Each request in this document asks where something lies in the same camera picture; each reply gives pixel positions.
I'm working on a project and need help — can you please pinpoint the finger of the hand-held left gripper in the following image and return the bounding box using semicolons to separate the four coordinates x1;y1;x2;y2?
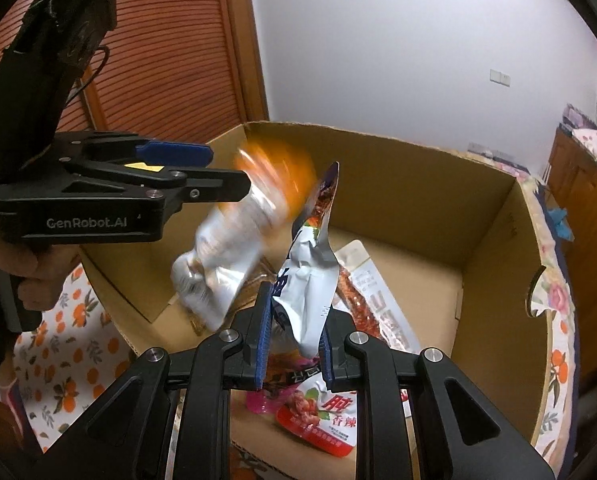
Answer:
85;132;212;166
65;159;252;211

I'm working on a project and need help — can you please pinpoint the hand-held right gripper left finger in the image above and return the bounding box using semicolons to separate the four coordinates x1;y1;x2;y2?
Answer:
31;282;279;480

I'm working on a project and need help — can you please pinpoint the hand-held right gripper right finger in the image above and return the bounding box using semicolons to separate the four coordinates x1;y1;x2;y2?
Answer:
318;310;569;480

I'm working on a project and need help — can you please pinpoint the red and white snack packet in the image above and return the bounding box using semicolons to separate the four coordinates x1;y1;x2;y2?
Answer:
276;375;359;458

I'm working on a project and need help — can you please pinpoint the bright pink snack packet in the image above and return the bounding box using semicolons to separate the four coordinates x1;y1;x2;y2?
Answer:
246;387;279;413

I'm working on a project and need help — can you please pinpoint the orange and silver snack packet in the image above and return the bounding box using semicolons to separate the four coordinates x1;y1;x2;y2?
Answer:
171;137;316;333

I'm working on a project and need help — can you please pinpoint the white snack packet dark print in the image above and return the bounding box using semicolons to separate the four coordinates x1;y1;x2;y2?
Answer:
271;161;341;361

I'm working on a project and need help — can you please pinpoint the long clear snack packet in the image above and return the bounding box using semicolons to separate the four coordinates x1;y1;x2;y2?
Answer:
328;239;421;356

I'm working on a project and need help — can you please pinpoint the brown cardboard box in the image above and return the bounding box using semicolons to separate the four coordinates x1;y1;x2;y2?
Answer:
81;120;551;480

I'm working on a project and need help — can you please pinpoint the person's left hand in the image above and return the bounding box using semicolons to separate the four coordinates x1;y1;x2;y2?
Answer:
0;234;83;318

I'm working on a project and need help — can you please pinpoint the wooden louvered wardrobe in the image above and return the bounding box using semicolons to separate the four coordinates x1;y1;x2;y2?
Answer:
0;0;270;161

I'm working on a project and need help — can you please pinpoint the orange fruit print blanket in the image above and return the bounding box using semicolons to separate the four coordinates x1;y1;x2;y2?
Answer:
0;255;574;480

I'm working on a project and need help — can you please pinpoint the teal cloth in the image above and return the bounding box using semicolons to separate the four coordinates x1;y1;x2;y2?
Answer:
548;205;576;241

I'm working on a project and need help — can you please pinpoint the wooden cabinet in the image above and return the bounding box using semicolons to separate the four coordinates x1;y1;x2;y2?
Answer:
548;127;597;321

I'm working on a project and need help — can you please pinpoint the pink floral folded cloth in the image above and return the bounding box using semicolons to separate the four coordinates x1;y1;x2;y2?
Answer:
572;127;597;166

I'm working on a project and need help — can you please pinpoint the purple bag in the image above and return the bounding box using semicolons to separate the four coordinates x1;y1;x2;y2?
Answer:
561;104;596;131

